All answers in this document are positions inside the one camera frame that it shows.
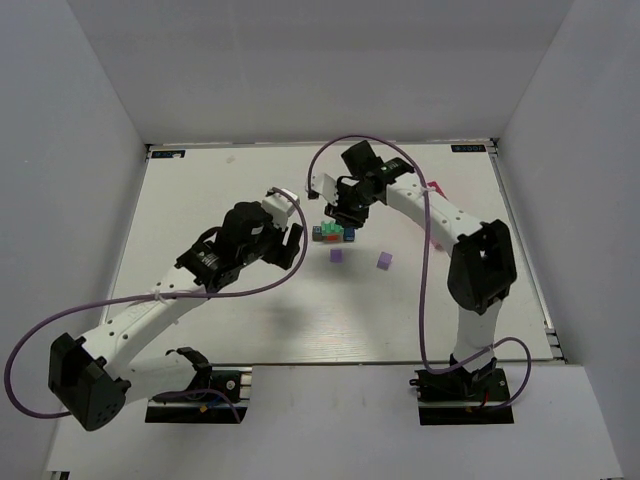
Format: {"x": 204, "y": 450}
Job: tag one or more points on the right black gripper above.
{"x": 350, "y": 214}

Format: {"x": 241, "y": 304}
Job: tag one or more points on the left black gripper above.
{"x": 289, "y": 245}

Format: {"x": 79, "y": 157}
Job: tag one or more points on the dark blue letter cube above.
{"x": 317, "y": 234}

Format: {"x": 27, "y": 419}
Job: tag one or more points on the green stepped wood block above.
{"x": 331, "y": 228}

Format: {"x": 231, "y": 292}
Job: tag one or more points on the pink plastic box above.
{"x": 434, "y": 190}

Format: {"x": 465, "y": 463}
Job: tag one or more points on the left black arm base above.
{"x": 220, "y": 387}

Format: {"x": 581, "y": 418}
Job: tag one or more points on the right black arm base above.
{"x": 444, "y": 400}

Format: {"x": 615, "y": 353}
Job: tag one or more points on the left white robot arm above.
{"x": 97, "y": 374}

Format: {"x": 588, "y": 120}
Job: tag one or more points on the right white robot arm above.
{"x": 482, "y": 264}

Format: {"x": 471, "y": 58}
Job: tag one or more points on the left purple wood cube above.
{"x": 336, "y": 255}

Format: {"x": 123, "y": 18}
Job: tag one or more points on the purple wood cube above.
{"x": 336, "y": 255}
{"x": 384, "y": 261}

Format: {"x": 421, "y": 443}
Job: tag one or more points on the right purple wood cube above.
{"x": 384, "y": 261}

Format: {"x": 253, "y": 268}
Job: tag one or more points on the right blue table sticker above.
{"x": 468, "y": 148}

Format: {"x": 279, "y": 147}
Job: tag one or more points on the blue table sticker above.
{"x": 468, "y": 148}
{"x": 168, "y": 154}

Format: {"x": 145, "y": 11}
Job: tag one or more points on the left blue table sticker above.
{"x": 168, "y": 154}

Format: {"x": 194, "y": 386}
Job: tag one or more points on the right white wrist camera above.
{"x": 323, "y": 186}

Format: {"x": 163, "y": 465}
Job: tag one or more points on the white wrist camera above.
{"x": 323, "y": 186}
{"x": 280, "y": 207}

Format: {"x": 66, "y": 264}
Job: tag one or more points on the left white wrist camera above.
{"x": 280, "y": 207}

